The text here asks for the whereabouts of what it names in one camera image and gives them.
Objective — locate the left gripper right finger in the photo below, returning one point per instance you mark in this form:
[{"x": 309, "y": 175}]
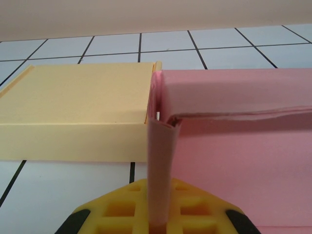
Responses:
[{"x": 200, "y": 212}]

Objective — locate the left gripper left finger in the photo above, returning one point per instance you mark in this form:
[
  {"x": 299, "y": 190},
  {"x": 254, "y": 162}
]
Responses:
[{"x": 117, "y": 212}]

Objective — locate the pink paper box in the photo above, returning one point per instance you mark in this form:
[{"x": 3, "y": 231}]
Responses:
[{"x": 231, "y": 158}]

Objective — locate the yellow paper box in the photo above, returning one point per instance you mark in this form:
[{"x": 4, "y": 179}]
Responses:
[{"x": 73, "y": 102}]

